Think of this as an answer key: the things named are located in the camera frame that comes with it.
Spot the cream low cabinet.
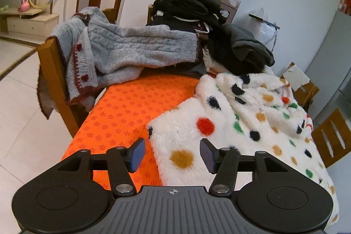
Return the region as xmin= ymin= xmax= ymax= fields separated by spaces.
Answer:
xmin=0 ymin=5 xmax=59 ymax=38

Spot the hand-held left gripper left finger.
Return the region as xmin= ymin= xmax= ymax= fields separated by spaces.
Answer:
xmin=56 ymin=138 xmax=146 ymax=195

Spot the orange patterned mat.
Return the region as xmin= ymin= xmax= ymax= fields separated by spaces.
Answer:
xmin=62 ymin=75 xmax=201 ymax=191

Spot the dark grey garment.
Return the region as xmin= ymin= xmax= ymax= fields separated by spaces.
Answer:
xmin=229 ymin=24 xmax=275 ymax=67

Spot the red ornament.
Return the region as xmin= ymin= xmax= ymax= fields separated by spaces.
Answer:
xmin=337 ymin=0 xmax=351 ymax=15

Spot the torn white paper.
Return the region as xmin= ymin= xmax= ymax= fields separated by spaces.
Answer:
xmin=282 ymin=65 xmax=310 ymax=90

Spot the cardboard box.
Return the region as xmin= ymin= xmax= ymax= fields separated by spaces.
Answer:
xmin=282 ymin=62 xmax=320 ymax=114

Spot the white polka dot fleece garment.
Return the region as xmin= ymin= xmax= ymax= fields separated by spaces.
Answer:
xmin=147 ymin=72 xmax=340 ymax=223

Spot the clear plastic bag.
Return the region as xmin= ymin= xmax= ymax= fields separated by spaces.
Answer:
xmin=234 ymin=8 xmax=277 ymax=52

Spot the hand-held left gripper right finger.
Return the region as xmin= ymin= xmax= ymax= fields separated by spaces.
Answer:
xmin=200 ymin=138 xmax=290 ymax=196

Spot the grey knit cardigan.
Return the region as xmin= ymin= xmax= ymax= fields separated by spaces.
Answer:
xmin=37 ymin=6 xmax=202 ymax=119

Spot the beige garment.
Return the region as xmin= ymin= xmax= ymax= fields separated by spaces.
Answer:
xmin=202 ymin=48 xmax=220 ymax=73

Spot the black rod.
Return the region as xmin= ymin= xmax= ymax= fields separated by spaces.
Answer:
xmin=248 ymin=13 xmax=281 ymax=29

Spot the grey refrigerator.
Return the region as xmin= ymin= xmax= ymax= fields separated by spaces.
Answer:
xmin=304 ymin=11 xmax=351 ymax=125

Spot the maroon garment with white trim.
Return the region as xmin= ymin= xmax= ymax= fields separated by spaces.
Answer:
xmin=192 ymin=19 xmax=213 ymax=41

